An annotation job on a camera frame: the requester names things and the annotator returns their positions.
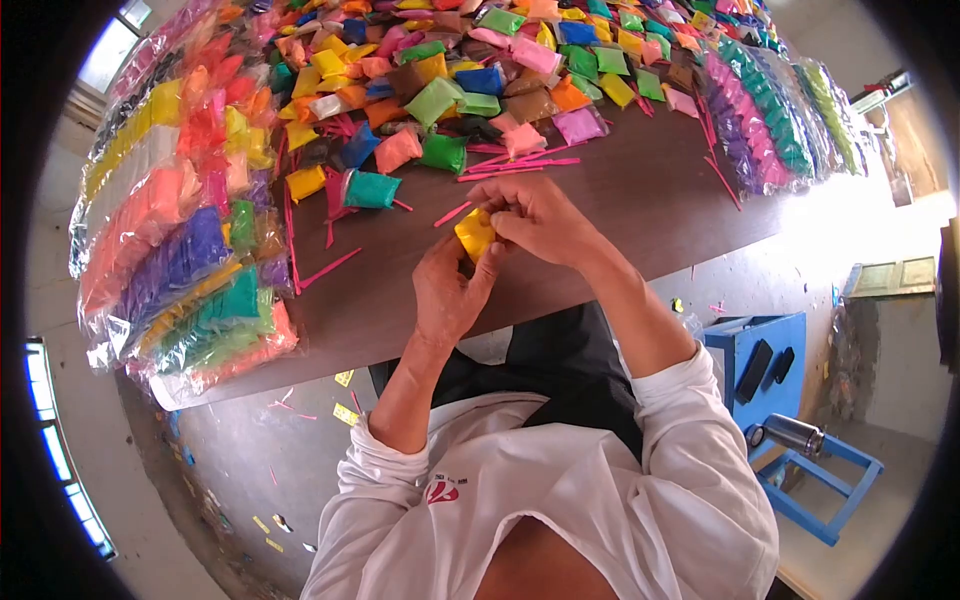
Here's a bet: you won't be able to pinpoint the person's right thumb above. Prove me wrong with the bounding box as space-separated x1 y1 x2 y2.
489 212 535 245

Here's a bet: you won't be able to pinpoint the pile of coloured clay packets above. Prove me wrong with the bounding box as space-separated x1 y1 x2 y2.
258 0 785 211

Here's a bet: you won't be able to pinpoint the person's left hand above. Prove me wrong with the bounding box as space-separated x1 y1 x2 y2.
411 232 513 346

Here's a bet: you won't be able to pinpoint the person's right fingers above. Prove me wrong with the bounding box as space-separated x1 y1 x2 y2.
465 177 531 216

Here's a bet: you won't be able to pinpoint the large black phone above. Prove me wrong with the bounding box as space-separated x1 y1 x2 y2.
735 339 775 405

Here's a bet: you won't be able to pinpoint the blue wooden stool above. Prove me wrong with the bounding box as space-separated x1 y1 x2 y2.
702 311 886 548

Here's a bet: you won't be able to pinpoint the person's left thumb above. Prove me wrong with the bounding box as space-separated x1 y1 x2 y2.
468 242 513 303

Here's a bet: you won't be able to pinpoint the person's right hand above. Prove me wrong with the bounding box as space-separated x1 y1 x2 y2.
465 175 606 269

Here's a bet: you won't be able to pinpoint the row of clear packet bags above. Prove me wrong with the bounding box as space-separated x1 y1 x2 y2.
697 33 871 198

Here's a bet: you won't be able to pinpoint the yellow clay packet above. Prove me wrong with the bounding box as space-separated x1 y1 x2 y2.
453 207 499 264

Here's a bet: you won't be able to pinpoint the green panelled board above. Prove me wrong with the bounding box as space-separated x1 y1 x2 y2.
843 256 939 300

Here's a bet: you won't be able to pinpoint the stack of clear packet bags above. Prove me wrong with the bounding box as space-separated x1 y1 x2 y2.
67 0 301 412

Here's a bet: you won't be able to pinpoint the window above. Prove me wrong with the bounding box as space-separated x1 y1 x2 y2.
22 337 120 562
75 0 155 97

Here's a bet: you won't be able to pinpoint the person's body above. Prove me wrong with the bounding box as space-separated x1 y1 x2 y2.
300 341 781 600

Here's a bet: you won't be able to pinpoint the scattered pink plastic sticks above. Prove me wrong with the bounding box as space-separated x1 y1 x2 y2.
273 82 745 295

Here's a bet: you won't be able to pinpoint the person's left fingers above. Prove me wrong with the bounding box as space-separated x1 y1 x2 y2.
426 233 472 273

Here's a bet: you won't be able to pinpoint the steel flask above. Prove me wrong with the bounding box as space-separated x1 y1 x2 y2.
744 413 828 458

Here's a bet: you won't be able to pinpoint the person's legs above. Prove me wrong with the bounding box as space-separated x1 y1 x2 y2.
369 300 646 460

